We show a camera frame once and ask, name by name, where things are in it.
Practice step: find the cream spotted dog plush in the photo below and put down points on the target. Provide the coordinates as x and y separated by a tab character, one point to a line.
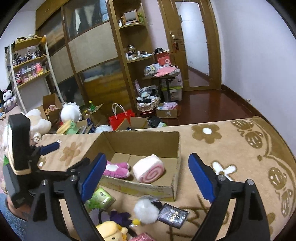
39	126

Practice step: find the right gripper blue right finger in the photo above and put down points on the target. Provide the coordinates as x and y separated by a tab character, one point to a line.
249	219

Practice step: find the green tissue pack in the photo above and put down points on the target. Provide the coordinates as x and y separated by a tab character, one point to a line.
101	199

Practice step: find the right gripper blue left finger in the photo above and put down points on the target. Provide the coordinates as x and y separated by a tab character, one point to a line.
75	187

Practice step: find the red box on table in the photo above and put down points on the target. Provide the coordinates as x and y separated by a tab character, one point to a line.
163	58

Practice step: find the pink cloth on table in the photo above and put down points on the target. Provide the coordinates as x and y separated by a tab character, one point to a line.
166	71

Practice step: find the small black side table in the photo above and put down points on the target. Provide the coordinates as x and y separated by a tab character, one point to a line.
166	82

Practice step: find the white round plush doll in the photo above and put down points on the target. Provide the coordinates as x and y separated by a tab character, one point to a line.
70	111

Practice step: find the pink swirl roll plush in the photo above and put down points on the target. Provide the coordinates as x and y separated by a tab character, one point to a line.
148	169

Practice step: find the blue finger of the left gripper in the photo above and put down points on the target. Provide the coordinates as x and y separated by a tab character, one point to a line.
44	150
76	165

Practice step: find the white purple hat plush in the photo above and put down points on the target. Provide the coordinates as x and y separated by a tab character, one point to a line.
123	219

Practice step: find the clear plastic storage bin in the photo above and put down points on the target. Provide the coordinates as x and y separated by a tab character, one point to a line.
175	94

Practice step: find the beige floral blanket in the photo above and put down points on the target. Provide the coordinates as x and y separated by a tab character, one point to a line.
239	149

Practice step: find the red paper gift bag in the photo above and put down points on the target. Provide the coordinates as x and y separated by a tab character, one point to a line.
117	118

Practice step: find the pink fluffy plush slipper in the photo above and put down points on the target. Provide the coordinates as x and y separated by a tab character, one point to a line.
117	170

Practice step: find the wooden wardrobe cabinet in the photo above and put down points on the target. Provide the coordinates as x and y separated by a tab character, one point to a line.
98	49

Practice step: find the yellow dog plush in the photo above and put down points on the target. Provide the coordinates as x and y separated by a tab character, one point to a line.
111	231

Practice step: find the kuromi plush doll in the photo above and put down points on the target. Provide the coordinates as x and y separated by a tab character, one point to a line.
8	99

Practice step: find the lace trimmed basket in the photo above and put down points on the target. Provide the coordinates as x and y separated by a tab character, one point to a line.
148	104

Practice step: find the white figurine display shelf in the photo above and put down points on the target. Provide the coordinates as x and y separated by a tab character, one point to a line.
29	69

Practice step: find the green frog plush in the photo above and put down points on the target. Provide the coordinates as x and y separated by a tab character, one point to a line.
71	127

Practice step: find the wooden door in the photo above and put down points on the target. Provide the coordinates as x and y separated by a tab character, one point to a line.
193	40

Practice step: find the black face mask packet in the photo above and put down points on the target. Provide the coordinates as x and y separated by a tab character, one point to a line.
172	216

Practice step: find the small cardboard box on floor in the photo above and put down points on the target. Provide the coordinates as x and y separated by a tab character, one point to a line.
167	110

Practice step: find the white fluffy pompom plush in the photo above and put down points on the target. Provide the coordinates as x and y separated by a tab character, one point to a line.
147	210

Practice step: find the open cardboard box with bottles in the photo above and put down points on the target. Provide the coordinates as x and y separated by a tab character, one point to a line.
96	116

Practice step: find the pink plastic item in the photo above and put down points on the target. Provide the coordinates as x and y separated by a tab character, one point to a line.
143	237

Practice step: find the brown cardboard box left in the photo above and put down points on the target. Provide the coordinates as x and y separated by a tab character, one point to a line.
50	108

